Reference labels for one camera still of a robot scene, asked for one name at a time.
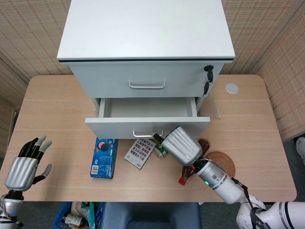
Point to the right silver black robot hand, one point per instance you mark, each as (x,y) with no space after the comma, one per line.
(182,146)

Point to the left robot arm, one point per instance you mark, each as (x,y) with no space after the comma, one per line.
(9,206)

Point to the dark blue chair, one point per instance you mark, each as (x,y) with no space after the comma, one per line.
(152,215)

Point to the blue plastic bin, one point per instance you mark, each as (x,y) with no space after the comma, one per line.
(59,218)

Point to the black hanging key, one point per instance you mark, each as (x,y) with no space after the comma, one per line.
(206,88)

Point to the white round grommet cap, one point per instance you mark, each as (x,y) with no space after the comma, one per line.
(232,88)

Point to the red-capped cola bottle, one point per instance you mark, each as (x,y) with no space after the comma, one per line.
(187,173)

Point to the patterned card pack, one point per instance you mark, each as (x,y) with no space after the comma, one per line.
(140,153)

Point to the blue Oreo cookie box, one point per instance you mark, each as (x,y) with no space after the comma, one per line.
(103,159)

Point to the green drink can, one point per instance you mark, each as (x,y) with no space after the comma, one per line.
(162,152)

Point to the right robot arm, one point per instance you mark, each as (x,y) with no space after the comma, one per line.
(221,183)

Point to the white three-drawer cabinet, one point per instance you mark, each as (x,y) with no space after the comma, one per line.
(145,28)

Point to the round woven brown coaster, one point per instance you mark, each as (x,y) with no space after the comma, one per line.
(226,159)

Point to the black key in lock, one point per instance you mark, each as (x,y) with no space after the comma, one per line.
(209,72)

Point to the white shoe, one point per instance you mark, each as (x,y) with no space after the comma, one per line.
(301,149)

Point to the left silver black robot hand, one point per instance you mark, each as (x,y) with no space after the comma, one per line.
(22,173)

